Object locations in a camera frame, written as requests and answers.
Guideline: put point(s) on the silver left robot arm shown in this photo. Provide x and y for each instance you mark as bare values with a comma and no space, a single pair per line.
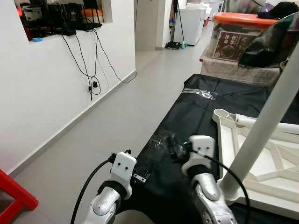
105,205

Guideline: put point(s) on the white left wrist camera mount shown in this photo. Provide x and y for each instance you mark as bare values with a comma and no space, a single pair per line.
124,168

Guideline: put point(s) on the black floor power strip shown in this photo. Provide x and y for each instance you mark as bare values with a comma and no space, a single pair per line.
175,45

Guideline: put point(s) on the dark glossy bag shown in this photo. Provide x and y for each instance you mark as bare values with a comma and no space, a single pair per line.
271,46

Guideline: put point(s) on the crossed clear tape patch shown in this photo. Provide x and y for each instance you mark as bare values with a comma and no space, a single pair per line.
156,144

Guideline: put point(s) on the black table cloth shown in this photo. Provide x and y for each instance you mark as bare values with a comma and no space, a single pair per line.
196,107

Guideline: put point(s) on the black cap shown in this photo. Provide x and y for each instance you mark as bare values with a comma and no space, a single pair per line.
280,9

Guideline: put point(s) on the small blue object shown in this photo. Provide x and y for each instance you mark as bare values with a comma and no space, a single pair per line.
37,39

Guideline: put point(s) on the red plastic stool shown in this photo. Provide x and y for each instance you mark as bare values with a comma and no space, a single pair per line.
14,191

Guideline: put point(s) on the beige speckled low platform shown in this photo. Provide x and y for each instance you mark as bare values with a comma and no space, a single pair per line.
233,70

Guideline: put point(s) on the black power adapter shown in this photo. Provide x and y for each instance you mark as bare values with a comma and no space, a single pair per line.
95,84

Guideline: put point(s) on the black wifi router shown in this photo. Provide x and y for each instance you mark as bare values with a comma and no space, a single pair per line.
70,30

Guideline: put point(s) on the white plastic table top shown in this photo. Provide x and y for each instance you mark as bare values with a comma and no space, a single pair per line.
226,154

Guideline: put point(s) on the clear tape strip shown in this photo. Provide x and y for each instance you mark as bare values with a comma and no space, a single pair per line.
201,93

